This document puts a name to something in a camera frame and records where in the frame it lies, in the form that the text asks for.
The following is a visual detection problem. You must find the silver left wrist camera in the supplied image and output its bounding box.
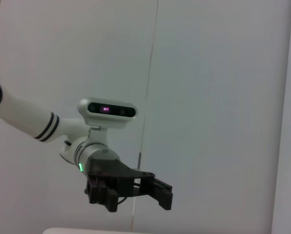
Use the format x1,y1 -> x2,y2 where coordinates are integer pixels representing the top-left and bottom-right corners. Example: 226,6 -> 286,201
77,97 -> 139,142

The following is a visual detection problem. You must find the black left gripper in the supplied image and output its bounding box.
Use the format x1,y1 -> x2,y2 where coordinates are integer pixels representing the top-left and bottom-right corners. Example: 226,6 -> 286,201
84,157 -> 174,213

